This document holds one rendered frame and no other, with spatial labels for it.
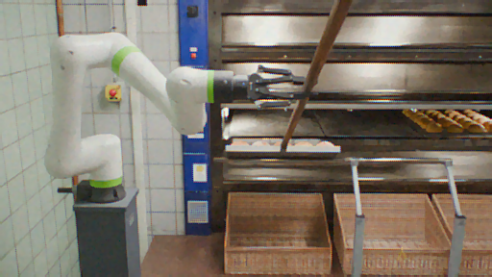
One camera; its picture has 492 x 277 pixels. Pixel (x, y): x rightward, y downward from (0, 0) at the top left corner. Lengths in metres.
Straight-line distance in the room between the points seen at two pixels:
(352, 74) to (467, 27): 0.67
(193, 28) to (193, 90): 1.44
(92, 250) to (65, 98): 0.63
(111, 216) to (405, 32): 1.85
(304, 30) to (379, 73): 0.49
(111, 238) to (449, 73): 2.03
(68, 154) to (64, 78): 0.28
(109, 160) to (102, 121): 1.11
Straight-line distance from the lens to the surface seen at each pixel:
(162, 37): 2.90
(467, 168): 3.23
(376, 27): 2.93
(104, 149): 1.94
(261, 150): 2.42
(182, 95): 1.42
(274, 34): 2.84
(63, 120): 1.80
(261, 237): 3.05
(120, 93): 2.91
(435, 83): 3.04
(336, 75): 2.91
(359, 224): 2.51
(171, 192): 3.09
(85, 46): 1.72
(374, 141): 3.02
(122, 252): 2.05
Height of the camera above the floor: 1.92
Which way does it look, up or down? 15 degrees down
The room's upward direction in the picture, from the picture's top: straight up
